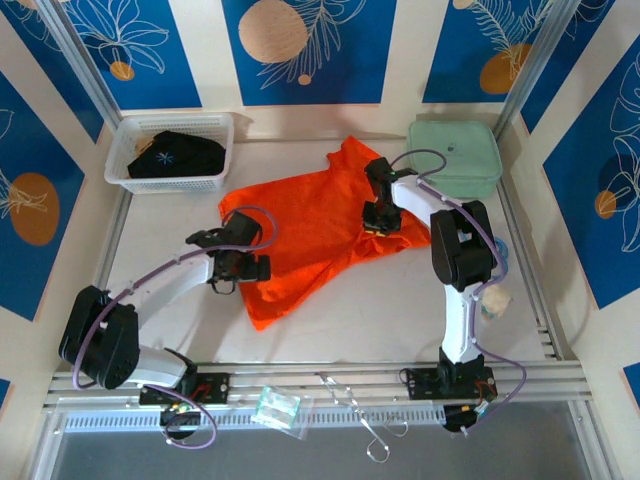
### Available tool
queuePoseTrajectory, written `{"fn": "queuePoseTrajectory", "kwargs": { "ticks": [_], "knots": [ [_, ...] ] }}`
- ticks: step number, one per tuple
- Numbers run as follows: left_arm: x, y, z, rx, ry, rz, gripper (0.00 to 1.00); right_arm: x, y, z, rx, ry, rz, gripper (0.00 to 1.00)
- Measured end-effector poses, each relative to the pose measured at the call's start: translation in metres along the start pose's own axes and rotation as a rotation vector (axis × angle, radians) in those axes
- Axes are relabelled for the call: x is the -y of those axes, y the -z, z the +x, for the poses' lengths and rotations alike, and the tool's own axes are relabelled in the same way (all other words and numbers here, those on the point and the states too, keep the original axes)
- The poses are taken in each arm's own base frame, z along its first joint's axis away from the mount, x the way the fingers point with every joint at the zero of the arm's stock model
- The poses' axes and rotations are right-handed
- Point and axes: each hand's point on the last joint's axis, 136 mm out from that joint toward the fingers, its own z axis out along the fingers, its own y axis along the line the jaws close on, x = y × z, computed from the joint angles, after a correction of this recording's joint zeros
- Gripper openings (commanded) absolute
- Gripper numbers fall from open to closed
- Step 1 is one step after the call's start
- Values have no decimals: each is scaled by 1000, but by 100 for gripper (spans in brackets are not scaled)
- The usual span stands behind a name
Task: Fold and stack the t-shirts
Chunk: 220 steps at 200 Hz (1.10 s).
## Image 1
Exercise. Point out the orange t-shirt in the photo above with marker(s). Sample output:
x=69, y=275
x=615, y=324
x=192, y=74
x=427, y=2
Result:
x=310, y=215

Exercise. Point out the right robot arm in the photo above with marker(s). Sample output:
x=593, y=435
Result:
x=415, y=200

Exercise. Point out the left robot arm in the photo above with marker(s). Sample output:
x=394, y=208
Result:
x=175, y=280

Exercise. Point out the green plastic container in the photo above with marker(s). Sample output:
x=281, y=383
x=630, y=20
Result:
x=465, y=150

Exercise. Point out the white plastic basket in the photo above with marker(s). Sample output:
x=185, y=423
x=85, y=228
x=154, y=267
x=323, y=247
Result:
x=165, y=185

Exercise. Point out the black t-shirt with blue print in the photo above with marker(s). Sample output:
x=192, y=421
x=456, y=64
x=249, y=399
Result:
x=190, y=155

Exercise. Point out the cream plush toy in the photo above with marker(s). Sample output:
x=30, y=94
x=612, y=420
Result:
x=499, y=300

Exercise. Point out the clear plastic bag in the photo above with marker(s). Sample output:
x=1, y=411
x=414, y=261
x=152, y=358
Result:
x=275, y=405

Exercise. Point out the tan tag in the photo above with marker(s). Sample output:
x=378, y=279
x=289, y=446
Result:
x=145, y=145

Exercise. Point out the black left controller module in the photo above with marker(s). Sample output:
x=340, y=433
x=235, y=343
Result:
x=180, y=425

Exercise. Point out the black controller module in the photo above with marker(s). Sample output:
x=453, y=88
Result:
x=180, y=425
x=457, y=419

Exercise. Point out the black right controller module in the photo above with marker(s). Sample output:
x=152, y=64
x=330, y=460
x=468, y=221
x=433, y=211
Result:
x=457, y=419

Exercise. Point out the aluminium front frame rail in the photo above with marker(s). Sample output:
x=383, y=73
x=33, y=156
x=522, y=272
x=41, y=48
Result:
x=280, y=377

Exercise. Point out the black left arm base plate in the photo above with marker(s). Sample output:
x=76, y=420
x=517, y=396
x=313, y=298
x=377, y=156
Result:
x=215, y=387

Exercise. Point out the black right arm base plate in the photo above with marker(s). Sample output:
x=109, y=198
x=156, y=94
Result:
x=420, y=382

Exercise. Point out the aluminium side rail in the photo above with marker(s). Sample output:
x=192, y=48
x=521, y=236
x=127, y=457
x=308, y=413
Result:
x=542, y=325

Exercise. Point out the aluminium corner post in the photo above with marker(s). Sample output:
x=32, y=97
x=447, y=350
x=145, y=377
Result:
x=535, y=60
x=80, y=65

